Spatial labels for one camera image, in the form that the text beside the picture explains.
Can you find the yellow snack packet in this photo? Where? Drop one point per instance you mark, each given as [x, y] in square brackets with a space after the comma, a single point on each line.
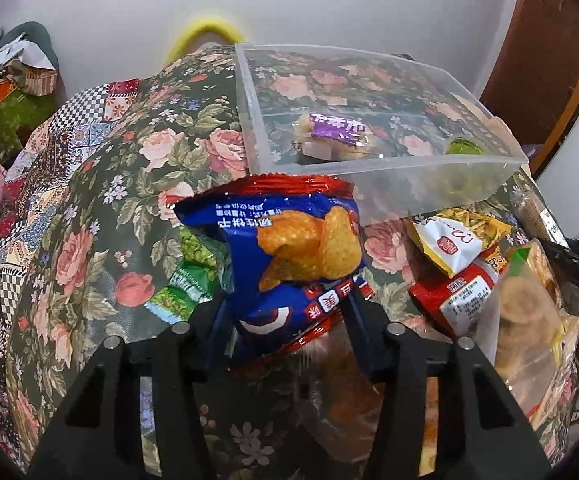
[484, 225]

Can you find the clear bag of round biscuits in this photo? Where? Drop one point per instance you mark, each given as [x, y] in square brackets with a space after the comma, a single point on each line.
[524, 310]

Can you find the patchwork quilt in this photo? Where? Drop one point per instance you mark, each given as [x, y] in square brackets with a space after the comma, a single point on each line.
[44, 150]

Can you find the orange snack packet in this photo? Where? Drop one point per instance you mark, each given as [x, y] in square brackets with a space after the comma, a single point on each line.
[342, 400]

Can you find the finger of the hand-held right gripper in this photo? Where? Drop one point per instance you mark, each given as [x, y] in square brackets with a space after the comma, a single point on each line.
[557, 252]

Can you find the floral blanket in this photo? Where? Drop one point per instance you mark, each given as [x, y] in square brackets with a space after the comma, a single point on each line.
[119, 220]

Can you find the clear plastic container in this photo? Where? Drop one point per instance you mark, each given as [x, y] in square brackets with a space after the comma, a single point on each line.
[319, 190]

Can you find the white snack packet red seal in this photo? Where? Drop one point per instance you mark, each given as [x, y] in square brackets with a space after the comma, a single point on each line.
[444, 247]

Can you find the yellow foam tube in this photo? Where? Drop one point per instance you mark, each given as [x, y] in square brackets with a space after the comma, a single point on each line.
[204, 27]

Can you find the green jelly cup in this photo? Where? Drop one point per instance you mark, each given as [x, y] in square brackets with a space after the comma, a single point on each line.
[462, 147]

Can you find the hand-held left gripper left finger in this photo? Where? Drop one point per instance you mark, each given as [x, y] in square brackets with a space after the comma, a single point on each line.
[218, 317]

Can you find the purple snack packet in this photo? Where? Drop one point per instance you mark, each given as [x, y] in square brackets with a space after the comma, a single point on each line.
[337, 130]

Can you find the green snack packet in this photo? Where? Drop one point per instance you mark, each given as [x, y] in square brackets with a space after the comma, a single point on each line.
[184, 290]

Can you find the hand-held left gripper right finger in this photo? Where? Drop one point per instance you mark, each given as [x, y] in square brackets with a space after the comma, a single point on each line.
[357, 320]

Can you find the pile of clothes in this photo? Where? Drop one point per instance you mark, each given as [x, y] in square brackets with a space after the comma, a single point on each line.
[14, 85]

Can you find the wooden door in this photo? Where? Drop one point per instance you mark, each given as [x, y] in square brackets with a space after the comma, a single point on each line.
[534, 35]

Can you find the blue chips bag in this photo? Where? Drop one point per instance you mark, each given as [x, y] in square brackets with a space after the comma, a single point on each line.
[289, 240]

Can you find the clear packet of brown snacks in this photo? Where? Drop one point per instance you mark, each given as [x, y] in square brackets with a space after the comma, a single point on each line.
[534, 215]

